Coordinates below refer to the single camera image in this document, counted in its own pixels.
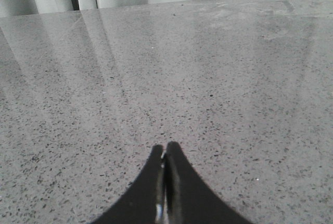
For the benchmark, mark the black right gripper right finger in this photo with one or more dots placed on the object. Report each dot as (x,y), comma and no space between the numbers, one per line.
(189,199)

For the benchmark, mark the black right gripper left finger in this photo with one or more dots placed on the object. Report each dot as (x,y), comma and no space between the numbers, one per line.
(143,202)

